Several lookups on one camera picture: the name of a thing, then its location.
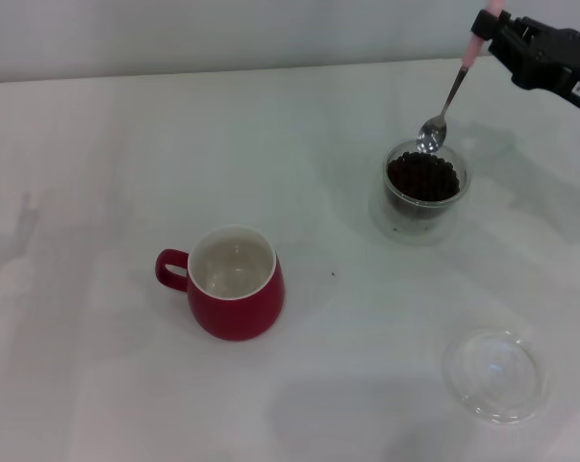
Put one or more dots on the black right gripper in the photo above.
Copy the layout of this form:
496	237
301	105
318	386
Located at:
549	62

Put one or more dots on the coffee beans in glass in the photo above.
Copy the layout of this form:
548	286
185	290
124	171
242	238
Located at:
421	180

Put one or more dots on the clear glass dish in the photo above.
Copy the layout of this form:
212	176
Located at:
496	380

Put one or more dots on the red ceramic mug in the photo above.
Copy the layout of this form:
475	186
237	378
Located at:
241	313

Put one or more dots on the clear glass cup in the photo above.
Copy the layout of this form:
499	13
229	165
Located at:
414	226

